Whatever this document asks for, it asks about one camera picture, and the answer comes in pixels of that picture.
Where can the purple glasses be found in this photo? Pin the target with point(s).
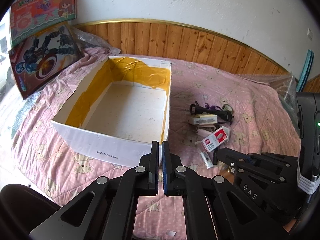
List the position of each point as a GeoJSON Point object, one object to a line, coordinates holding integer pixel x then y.
{"type": "Point", "coordinates": [212, 108]}

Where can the white cardboard box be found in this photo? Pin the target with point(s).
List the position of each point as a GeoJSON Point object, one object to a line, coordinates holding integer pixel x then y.
{"type": "Point", "coordinates": [130, 115]}

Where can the robot figure toy box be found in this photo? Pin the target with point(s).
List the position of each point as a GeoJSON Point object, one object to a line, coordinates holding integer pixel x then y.
{"type": "Point", "coordinates": [47, 55]}

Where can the black marker pen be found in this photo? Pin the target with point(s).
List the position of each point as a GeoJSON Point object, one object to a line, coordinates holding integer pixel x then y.
{"type": "Point", "coordinates": [215, 158]}

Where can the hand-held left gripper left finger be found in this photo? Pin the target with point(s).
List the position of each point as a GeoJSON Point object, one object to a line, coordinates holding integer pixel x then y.
{"type": "Point", "coordinates": [155, 165]}

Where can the black glasses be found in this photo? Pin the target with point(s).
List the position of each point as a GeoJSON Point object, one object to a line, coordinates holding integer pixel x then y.
{"type": "Point", "coordinates": [193, 108]}

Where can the small white cylinder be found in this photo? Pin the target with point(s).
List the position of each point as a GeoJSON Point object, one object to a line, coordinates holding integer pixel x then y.
{"type": "Point", "coordinates": [206, 160]}

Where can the wooden wall panel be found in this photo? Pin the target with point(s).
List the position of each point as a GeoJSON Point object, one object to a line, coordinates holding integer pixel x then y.
{"type": "Point", "coordinates": [200, 40]}

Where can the red and white staples box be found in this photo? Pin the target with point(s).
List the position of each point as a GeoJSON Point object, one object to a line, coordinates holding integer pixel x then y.
{"type": "Point", "coordinates": [216, 138]}

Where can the pink bear print blanket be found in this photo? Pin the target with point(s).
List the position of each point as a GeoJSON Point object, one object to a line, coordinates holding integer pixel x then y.
{"type": "Point", "coordinates": [250, 105]}

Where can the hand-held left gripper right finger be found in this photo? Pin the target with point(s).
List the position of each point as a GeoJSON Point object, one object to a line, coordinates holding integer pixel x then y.
{"type": "Point", "coordinates": [165, 165]}

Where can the yellow tissue packet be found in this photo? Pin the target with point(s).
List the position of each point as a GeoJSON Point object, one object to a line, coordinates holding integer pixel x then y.
{"type": "Point", "coordinates": [202, 119]}

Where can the clear bubble wrap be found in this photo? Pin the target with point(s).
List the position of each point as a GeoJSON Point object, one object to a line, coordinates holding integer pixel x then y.
{"type": "Point", "coordinates": [90, 40]}
{"type": "Point", "coordinates": [282, 87]}

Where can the pink cartoon girl toy box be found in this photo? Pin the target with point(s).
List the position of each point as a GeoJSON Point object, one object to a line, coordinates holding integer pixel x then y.
{"type": "Point", "coordinates": [42, 12]}

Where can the teal foam boards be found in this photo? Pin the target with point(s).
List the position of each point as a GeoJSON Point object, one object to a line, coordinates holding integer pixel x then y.
{"type": "Point", "coordinates": [306, 67]}

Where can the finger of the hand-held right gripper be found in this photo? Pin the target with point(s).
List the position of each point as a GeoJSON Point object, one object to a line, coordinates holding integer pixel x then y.
{"type": "Point", "coordinates": [275, 161]}
{"type": "Point", "coordinates": [227, 156]}

